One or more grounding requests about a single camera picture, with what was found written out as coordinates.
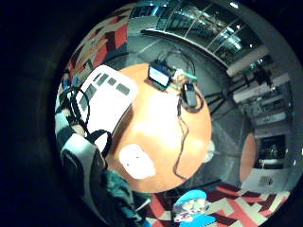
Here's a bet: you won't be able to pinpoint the white slotted plastic box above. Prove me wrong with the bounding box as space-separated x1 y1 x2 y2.
76 64 139 153

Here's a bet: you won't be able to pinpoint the small screen device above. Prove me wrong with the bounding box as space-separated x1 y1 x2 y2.
147 61 175 91

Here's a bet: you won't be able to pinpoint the black box device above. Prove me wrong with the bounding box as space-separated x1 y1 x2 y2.
184 82 199 108

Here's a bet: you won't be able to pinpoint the green pen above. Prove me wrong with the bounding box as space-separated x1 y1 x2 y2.
181 71 199 81

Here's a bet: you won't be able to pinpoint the blue cap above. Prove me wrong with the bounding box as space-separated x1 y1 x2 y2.
175 188 208 206

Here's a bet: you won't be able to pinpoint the pale chair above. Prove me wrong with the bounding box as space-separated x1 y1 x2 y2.
203 140 218 164

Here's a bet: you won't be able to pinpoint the black tripod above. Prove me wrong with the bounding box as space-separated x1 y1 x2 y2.
204 67 274 115

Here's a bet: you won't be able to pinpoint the glass railing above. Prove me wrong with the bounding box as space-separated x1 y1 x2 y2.
131 1 264 69

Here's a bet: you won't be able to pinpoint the small orange round table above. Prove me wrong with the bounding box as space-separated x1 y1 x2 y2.
239 131 258 183

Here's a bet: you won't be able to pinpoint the white shelving unit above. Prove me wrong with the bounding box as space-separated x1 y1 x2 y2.
232 73 293 128

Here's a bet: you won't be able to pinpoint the long black cable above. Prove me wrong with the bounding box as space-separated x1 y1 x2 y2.
172 84 206 182

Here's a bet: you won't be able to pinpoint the black cables behind screen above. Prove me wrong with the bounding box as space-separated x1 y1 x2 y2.
156 49 196 77

